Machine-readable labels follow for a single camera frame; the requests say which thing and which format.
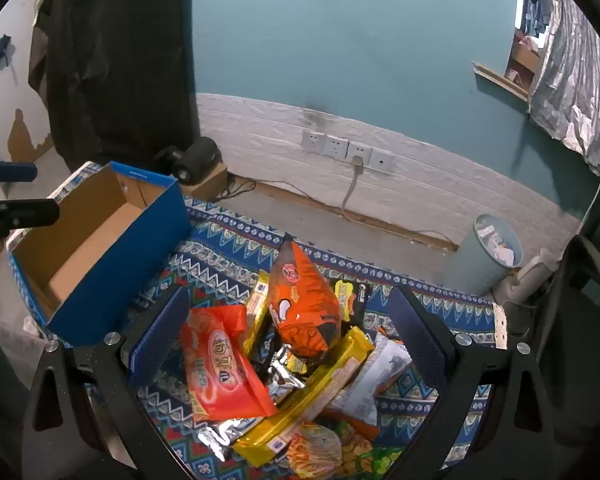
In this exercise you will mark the blue cardboard box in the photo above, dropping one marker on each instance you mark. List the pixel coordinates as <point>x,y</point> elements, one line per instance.
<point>130,270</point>

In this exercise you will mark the dark hanging cloth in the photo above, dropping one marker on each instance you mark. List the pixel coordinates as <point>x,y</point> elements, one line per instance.
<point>115,60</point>

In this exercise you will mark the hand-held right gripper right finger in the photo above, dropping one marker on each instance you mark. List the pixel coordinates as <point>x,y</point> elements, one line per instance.
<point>414,332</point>

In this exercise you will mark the grey waste bin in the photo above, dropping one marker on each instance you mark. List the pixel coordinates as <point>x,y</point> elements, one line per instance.
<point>475,260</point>

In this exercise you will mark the orange snack bag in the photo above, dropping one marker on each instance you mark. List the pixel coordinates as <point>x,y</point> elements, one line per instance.
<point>300,305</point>

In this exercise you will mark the black chair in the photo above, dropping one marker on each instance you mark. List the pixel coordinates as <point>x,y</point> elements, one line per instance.
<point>585,320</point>

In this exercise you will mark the small cardboard box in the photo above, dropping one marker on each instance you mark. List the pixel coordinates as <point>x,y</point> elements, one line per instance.
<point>210,185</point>

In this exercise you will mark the white snack packet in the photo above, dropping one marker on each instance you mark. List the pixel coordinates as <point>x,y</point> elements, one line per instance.
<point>375,375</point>

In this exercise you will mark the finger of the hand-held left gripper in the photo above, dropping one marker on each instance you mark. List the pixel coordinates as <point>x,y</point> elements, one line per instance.
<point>16,172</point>
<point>27,212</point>

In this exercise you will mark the shiny yellow snack packet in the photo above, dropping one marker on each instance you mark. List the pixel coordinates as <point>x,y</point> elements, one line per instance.
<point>256,310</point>

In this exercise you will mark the black yellow snack packet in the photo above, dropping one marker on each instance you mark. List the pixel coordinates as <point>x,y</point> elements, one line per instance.
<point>347,295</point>

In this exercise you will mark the white pipe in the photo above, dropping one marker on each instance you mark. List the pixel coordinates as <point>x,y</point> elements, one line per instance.
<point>522,280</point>

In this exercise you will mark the clear orange sticks packet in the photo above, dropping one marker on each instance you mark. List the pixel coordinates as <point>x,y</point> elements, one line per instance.
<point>312,452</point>

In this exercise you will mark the white wall power strip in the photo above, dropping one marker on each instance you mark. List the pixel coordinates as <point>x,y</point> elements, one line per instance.
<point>352,185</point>

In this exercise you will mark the white wall socket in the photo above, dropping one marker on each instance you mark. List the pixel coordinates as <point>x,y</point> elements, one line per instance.
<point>358,151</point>
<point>381,160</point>
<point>312,141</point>
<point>336,146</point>

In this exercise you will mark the silver foil snack packet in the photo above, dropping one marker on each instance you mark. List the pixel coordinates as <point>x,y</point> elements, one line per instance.
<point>220,435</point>

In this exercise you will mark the red snack packet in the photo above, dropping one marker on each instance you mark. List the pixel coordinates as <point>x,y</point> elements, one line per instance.
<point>220,365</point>

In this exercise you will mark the long yellow snack packet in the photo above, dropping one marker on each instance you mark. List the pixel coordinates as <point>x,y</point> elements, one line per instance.
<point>325,380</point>

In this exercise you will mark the silver foil curtain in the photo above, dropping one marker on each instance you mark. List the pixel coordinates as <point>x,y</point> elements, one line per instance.
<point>575,85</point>

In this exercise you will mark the blue patterned blanket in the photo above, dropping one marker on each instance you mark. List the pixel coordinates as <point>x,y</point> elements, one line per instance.
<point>220,255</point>

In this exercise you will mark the wooden window sill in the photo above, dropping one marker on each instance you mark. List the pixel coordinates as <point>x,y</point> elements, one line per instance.
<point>500,81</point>

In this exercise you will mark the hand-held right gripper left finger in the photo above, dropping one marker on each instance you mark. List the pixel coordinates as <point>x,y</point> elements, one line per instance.
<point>162,332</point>

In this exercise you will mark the green cartoon snack packet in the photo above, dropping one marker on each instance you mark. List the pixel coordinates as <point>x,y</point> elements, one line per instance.
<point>375,460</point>

